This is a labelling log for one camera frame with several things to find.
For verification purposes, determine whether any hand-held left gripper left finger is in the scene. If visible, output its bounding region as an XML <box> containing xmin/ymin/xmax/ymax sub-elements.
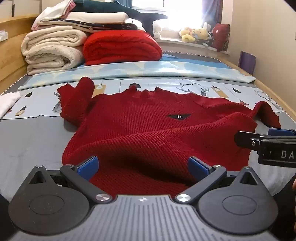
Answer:
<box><xmin>28</xmin><ymin>156</ymin><xmax>113</xmax><ymax>204</ymax></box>

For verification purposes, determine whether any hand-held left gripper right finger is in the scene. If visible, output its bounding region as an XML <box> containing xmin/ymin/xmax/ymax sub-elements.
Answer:
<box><xmin>174</xmin><ymin>156</ymin><xmax>260</xmax><ymax>204</ymax></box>

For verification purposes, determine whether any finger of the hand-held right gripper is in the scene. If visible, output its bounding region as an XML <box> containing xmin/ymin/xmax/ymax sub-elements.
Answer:
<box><xmin>234</xmin><ymin>131</ymin><xmax>260</xmax><ymax>152</ymax></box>
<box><xmin>268</xmin><ymin>128</ymin><xmax>296</xmax><ymax>137</ymax></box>

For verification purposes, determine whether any red knit sweater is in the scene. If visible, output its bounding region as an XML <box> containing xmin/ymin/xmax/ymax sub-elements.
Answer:
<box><xmin>57</xmin><ymin>77</ymin><xmax>281</xmax><ymax>197</ymax></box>

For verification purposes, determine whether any person's dark clothing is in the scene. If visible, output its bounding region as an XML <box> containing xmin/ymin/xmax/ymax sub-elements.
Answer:
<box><xmin>273</xmin><ymin>174</ymin><xmax>296</xmax><ymax>237</ymax></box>

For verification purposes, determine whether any purple box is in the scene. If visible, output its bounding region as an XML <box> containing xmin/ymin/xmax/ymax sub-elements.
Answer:
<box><xmin>238</xmin><ymin>51</ymin><xmax>256</xmax><ymax>75</ymax></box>

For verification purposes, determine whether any plain blue sheet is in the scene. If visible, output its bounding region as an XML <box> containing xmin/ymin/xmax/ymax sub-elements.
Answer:
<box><xmin>159</xmin><ymin>53</ymin><xmax>232</xmax><ymax>69</ymax></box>

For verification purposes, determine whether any small white cloth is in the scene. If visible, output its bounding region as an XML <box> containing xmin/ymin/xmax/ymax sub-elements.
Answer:
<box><xmin>0</xmin><ymin>92</ymin><xmax>21</xmax><ymax>117</ymax></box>

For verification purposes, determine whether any dark red cushion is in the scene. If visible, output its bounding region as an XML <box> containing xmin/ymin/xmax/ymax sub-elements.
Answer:
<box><xmin>211</xmin><ymin>23</ymin><xmax>231</xmax><ymax>52</ymax></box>

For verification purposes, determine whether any light blue patterned blanket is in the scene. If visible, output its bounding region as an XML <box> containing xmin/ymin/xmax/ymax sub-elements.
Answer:
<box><xmin>18</xmin><ymin>61</ymin><xmax>256</xmax><ymax>91</ymax></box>

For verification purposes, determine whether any yellow bear plush toy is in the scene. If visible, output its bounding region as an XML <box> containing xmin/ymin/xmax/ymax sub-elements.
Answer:
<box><xmin>193</xmin><ymin>27</ymin><xmax>210</xmax><ymax>42</ymax></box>

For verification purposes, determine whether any cream folded quilt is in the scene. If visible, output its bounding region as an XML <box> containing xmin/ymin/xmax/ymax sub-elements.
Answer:
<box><xmin>21</xmin><ymin>25</ymin><xmax>87</xmax><ymax>76</ymax></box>

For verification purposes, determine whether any pale yellow plush toy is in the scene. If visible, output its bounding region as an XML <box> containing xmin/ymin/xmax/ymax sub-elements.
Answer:
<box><xmin>180</xmin><ymin>27</ymin><xmax>195</xmax><ymax>42</ymax></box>

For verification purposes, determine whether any red folded blanket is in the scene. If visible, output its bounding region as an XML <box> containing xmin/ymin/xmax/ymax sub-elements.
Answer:
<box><xmin>83</xmin><ymin>30</ymin><xmax>163</xmax><ymax>66</ymax></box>

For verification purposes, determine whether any purple blue curtain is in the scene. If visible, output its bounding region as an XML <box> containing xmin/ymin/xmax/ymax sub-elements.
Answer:
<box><xmin>202</xmin><ymin>0</ymin><xmax>223</xmax><ymax>29</ymax></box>

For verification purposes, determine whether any white plush toy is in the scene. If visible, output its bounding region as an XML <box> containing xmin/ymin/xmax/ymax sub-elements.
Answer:
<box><xmin>153</xmin><ymin>22</ymin><xmax>163</xmax><ymax>39</ymax></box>

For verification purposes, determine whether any window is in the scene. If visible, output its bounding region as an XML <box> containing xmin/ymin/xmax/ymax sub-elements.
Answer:
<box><xmin>132</xmin><ymin>0</ymin><xmax>208</xmax><ymax>35</ymax></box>

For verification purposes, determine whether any white folded blanket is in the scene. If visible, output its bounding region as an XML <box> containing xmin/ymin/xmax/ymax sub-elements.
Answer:
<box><xmin>38</xmin><ymin>11</ymin><xmax>130</xmax><ymax>27</ymax></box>

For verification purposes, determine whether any pink folded cloth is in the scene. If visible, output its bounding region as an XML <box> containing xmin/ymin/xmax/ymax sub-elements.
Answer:
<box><xmin>31</xmin><ymin>0</ymin><xmax>77</xmax><ymax>31</ymax></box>

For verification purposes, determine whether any white folded cloth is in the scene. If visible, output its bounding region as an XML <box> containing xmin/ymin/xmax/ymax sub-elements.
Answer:
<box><xmin>38</xmin><ymin>0</ymin><xmax>77</xmax><ymax>22</ymax></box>

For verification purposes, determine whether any beige cabinet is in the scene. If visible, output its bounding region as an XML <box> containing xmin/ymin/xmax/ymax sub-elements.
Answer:
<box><xmin>0</xmin><ymin>0</ymin><xmax>47</xmax><ymax>18</ymax></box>

